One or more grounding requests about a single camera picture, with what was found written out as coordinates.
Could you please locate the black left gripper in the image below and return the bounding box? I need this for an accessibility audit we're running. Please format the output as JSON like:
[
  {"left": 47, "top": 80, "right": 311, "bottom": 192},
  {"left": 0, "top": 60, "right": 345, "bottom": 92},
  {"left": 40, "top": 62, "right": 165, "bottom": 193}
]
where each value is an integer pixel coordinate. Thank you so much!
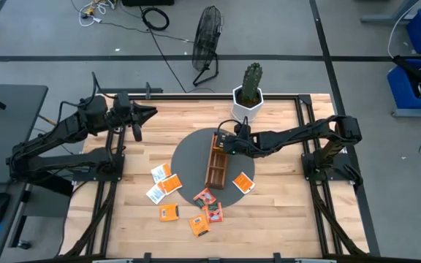
[{"left": 107, "top": 91, "right": 159, "bottom": 127}]

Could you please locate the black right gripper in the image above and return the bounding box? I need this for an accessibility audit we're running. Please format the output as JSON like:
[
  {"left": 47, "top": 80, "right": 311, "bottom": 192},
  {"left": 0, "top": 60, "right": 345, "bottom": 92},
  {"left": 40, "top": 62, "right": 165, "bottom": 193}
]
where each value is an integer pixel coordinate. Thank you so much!
[{"left": 220, "top": 132, "right": 261, "bottom": 159}]

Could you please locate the white and orange tea packet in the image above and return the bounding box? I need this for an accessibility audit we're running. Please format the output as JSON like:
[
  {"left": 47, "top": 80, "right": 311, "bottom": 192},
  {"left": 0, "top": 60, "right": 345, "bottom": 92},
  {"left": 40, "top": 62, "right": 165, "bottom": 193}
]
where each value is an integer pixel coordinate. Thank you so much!
[
  {"left": 150, "top": 163, "right": 172, "bottom": 184},
  {"left": 232, "top": 171, "right": 256, "bottom": 195},
  {"left": 158, "top": 173, "right": 183, "bottom": 195},
  {"left": 145, "top": 182, "right": 167, "bottom": 205}
]

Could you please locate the red tea packet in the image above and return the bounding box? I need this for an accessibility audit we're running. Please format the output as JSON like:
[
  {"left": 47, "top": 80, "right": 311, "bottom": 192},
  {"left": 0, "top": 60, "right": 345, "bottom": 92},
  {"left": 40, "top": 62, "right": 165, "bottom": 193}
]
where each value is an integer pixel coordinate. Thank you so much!
[
  {"left": 192, "top": 187, "right": 218, "bottom": 210},
  {"left": 205, "top": 202, "right": 225, "bottom": 224}
]

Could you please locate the orange tea packet with barcode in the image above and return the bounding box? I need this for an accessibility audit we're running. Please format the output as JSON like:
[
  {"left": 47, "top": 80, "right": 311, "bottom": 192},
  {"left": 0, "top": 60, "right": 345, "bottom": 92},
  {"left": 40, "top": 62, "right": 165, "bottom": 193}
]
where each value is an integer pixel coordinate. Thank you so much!
[
  {"left": 158, "top": 203, "right": 180, "bottom": 223},
  {"left": 188, "top": 213, "right": 211, "bottom": 238}
]

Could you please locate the brown wooden tea organizer box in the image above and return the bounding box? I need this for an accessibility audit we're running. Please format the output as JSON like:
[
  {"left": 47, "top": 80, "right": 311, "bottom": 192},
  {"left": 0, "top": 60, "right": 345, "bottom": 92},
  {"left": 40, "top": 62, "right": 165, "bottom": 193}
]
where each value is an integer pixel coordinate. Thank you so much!
[{"left": 204, "top": 131, "right": 231, "bottom": 191}]

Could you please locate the grey round woven mat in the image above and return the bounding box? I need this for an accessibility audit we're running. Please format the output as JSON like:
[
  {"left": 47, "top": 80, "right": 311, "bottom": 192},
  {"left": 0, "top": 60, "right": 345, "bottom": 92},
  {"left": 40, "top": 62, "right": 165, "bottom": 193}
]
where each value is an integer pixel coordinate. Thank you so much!
[{"left": 170, "top": 126, "right": 256, "bottom": 209}]

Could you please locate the black rear bar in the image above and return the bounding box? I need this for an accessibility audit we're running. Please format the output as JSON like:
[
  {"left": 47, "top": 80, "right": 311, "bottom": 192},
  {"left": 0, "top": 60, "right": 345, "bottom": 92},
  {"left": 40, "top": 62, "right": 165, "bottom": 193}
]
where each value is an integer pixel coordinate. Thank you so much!
[{"left": 96, "top": 82, "right": 164, "bottom": 100}]

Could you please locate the green cactus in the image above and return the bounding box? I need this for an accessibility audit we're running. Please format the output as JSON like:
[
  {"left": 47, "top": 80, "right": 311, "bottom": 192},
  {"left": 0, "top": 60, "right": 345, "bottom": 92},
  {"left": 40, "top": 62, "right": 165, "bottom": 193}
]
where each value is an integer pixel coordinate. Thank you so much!
[{"left": 240, "top": 61, "right": 264, "bottom": 104}]

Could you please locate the black floor fan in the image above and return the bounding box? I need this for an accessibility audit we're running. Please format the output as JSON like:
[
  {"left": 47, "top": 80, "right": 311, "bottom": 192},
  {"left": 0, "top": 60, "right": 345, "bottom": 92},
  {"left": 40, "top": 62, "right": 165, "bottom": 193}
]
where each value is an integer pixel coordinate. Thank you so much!
[{"left": 191, "top": 4, "right": 225, "bottom": 88}]

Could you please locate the black case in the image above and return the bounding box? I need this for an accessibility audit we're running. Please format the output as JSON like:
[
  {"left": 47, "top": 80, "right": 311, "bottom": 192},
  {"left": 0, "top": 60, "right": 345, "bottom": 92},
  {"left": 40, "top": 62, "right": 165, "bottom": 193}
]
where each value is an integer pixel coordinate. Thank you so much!
[{"left": 121, "top": 0, "right": 175, "bottom": 7}]

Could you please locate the dark grey desk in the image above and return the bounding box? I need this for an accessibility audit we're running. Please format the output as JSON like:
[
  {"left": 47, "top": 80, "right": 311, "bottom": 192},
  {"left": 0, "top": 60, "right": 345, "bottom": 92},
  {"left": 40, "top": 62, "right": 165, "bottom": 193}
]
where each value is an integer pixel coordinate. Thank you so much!
[{"left": 0, "top": 82, "right": 49, "bottom": 263}]

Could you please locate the grey platform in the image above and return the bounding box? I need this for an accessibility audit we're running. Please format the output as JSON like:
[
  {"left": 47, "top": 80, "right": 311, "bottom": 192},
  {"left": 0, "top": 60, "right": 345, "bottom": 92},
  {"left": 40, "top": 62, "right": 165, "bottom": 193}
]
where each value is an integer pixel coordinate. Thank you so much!
[{"left": 391, "top": 105, "right": 421, "bottom": 118}]

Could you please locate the black folded stand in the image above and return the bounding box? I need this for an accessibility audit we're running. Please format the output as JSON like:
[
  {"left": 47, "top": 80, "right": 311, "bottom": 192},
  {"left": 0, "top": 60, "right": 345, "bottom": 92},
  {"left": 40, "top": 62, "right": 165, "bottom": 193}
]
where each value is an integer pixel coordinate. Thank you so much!
[{"left": 392, "top": 54, "right": 421, "bottom": 99}]

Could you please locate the long black floor cable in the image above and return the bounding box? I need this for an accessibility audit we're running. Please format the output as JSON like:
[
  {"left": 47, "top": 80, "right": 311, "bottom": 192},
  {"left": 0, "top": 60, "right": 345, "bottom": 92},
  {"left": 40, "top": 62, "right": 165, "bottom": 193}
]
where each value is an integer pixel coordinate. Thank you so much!
[{"left": 137, "top": 0, "right": 189, "bottom": 94}]

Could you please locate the coiled black cable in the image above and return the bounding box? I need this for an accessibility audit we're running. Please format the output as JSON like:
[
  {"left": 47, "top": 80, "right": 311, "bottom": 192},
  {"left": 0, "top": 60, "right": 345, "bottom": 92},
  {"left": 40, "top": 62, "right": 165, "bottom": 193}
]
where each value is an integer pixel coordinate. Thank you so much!
[{"left": 140, "top": 7, "right": 171, "bottom": 32}]

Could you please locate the black cable sleeve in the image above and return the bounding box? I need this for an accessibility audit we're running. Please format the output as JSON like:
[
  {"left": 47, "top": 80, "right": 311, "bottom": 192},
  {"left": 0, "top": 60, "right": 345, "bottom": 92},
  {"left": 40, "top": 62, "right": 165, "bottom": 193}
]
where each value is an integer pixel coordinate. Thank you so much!
[{"left": 12, "top": 169, "right": 75, "bottom": 197}]

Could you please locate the white and yellow cable bundle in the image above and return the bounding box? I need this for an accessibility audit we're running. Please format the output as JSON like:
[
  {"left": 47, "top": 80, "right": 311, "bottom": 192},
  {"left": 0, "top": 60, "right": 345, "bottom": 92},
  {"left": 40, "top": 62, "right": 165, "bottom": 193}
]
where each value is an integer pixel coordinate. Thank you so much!
[{"left": 70, "top": 0, "right": 117, "bottom": 28}]

